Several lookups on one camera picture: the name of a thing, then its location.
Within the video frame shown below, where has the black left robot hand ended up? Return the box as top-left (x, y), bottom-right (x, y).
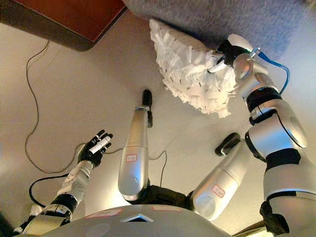
top-left (78, 129), bottom-right (114, 166)

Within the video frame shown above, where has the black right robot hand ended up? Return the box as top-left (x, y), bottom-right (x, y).
top-left (208, 34), bottom-right (255, 74)

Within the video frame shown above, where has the white fringed throw pillow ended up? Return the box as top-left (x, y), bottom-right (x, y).
top-left (149, 19), bottom-right (239, 119)

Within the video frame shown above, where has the grey fabric tub armchair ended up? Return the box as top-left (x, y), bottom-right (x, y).
top-left (124, 0), bottom-right (316, 58)

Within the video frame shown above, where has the silver left robot leg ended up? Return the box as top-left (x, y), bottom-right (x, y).
top-left (118, 89), bottom-right (154, 202)

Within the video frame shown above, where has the silver robot leg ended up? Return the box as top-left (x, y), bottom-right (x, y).
top-left (118, 89), bottom-right (154, 202)
top-left (192, 132), bottom-right (253, 222)

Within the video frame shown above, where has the grey robot torso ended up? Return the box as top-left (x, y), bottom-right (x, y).
top-left (40, 184), bottom-right (233, 237)

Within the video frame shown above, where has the silver right robot leg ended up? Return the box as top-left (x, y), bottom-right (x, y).
top-left (192, 132), bottom-right (253, 222)

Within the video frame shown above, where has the blue wrist cable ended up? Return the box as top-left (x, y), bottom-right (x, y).
top-left (249, 46), bottom-right (291, 96)

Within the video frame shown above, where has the thin floor cable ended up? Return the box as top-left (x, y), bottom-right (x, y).
top-left (24, 40), bottom-right (168, 188)

